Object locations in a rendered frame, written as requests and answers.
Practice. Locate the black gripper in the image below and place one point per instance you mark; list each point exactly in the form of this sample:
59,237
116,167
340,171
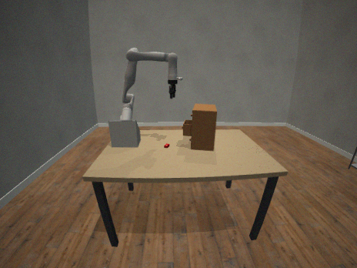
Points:
171,87

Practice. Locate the brown wooden chest of drawers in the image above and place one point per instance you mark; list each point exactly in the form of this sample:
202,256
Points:
203,128

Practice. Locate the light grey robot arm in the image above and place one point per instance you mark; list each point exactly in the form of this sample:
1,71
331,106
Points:
133,57

